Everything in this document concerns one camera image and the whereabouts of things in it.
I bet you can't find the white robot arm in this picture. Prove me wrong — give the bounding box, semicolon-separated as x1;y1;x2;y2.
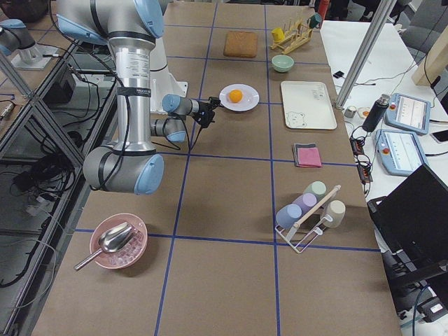
1;19;188;113

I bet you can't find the metal scoop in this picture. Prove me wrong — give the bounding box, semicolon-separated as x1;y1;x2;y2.
73;222;134;271

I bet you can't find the dark green mug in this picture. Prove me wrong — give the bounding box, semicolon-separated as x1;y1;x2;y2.
307;13;322;29

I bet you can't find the yellow mug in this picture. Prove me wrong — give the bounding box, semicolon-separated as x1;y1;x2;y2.
271;27;285;43

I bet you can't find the wooden mug rack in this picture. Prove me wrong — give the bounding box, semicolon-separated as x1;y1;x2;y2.
270;11;313;55

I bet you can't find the aluminium frame post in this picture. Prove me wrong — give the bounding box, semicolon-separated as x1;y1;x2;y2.
335;0;396;110

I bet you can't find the small metal tin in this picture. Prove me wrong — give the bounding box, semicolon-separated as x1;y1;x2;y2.
344;106;357;118

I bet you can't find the pink grey folded cloth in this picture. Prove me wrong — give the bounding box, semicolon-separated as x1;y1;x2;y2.
293;143;322;168

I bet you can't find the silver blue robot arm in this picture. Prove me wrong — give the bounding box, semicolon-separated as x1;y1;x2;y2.
57;1;221;195

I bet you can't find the wooden tray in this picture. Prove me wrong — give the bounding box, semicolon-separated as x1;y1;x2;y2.
223;31;258;58

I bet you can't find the black water bottle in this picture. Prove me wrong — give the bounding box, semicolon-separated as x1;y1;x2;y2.
361;94;390;133

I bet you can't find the far teach pendant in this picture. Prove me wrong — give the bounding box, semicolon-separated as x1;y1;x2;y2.
384;93;431;135

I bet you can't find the near teach pendant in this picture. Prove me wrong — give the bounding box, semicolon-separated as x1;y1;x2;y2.
374;129;428;176

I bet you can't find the purple plastic cup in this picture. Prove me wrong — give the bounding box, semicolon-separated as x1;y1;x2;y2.
293;192;317;214

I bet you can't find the black usb hub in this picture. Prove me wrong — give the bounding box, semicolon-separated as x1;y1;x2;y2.
350;139;365;155

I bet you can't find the green plastic cup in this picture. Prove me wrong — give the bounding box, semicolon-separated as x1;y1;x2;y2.
303;181;327;200

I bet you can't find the small black device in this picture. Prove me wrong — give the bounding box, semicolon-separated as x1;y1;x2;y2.
333;71;344;78

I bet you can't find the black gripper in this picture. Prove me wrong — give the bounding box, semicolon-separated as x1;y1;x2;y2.
191;97;221;127

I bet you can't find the blue plastic cup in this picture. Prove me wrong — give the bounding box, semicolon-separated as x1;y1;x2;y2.
276;204;302;229

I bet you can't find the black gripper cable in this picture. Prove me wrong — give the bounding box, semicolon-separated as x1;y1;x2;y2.
150;118;214;152

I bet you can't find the white wire cup rack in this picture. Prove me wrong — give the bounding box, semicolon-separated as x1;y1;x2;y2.
274;185;341;254

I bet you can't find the beige plastic cup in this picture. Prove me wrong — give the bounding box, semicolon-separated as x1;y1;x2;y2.
323;199;346;228

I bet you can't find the pink bowl with ice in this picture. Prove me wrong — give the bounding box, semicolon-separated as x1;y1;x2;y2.
90;213;148;270

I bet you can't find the teach pendant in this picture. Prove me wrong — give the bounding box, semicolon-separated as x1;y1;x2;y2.
384;93;431;135
374;129;428;176

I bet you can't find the white round plate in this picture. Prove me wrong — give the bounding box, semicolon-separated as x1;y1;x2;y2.
219;83;260;112

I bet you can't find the black laptop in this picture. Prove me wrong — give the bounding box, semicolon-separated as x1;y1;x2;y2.
366;162;448;291

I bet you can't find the light green bowl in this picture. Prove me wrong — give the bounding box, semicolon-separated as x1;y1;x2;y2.
271;55;295;73

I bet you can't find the cream bear tray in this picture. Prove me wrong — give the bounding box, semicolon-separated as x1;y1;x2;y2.
281;80;337;130

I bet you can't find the orange fruit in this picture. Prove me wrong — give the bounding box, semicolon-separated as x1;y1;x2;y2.
228;89;243;104

